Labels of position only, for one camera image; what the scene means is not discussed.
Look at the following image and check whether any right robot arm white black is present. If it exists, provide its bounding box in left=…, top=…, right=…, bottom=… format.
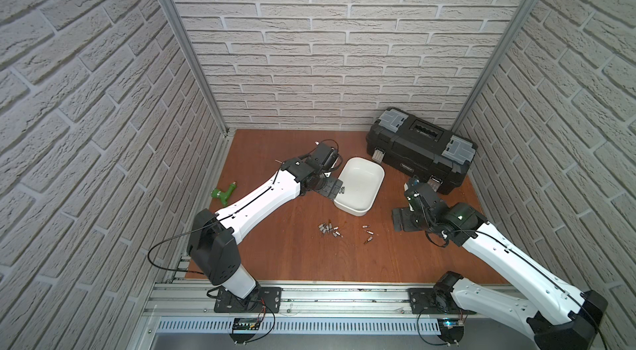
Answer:
left=392, top=179, right=608, bottom=349

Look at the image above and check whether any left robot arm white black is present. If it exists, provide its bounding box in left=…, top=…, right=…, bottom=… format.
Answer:
left=187, top=141, right=343, bottom=307

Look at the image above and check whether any white rectangular storage box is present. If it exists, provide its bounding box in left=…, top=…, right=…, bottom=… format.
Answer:
left=334, top=157, right=385, bottom=217

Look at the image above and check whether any pile of silver bits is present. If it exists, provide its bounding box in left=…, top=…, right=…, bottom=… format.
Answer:
left=318, top=220, right=343, bottom=237

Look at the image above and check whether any black plastic toolbox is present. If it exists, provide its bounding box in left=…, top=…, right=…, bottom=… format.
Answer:
left=366, top=107, right=478, bottom=194

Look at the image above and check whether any green toy drill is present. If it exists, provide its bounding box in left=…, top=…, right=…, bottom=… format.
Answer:
left=210, top=182, right=237, bottom=207

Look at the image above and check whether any right controller board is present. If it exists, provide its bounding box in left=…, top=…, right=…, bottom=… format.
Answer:
left=437, top=320, right=465, bottom=346

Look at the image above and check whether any controller board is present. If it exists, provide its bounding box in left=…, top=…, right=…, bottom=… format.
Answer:
left=437, top=320, right=465, bottom=346
left=230, top=318, right=262, bottom=344

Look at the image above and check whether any left controller board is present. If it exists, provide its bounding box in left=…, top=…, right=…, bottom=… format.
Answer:
left=230, top=318, right=262, bottom=344

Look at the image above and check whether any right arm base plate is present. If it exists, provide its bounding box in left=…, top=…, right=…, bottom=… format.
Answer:
left=407, top=288, right=470, bottom=315

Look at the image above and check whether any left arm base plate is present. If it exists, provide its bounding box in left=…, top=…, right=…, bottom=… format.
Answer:
left=214, top=285, right=283, bottom=314

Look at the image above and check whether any aluminium mounting rail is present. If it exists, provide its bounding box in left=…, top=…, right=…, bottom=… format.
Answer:
left=142, top=280, right=536, bottom=322

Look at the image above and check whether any left aluminium corner post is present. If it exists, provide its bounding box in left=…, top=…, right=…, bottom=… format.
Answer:
left=158, top=0, right=230, bottom=136

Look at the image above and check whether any aluminium corner post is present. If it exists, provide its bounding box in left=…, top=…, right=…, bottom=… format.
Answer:
left=451, top=0, right=538, bottom=132
left=158, top=0, right=230, bottom=136

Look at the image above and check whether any right aluminium corner post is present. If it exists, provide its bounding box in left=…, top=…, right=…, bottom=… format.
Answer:
left=451, top=0, right=538, bottom=132

